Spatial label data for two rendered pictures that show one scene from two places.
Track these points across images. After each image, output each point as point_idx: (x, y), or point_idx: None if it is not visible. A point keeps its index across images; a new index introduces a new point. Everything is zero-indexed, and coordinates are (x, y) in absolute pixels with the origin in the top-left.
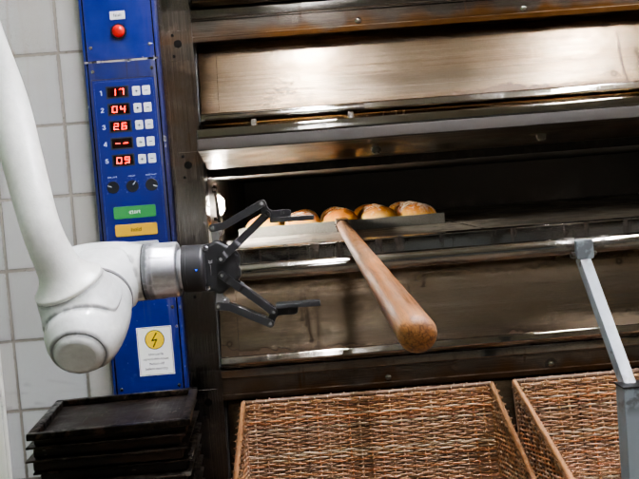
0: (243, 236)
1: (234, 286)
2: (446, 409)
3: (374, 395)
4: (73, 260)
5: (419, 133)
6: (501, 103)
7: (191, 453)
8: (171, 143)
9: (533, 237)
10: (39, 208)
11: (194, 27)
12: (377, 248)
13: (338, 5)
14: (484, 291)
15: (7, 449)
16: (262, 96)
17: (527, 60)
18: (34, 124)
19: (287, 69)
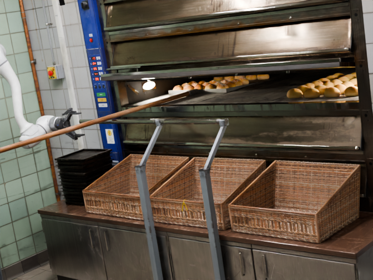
0: (67, 117)
1: None
2: (176, 164)
3: (159, 157)
4: (23, 124)
5: (148, 78)
6: (182, 64)
7: (87, 168)
8: (109, 73)
9: (199, 109)
10: (16, 113)
11: (110, 36)
12: (159, 109)
13: (141, 29)
14: (189, 126)
15: None
16: (126, 59)
17: (192, 48)
18: (19, 92)
19: (133, 50)
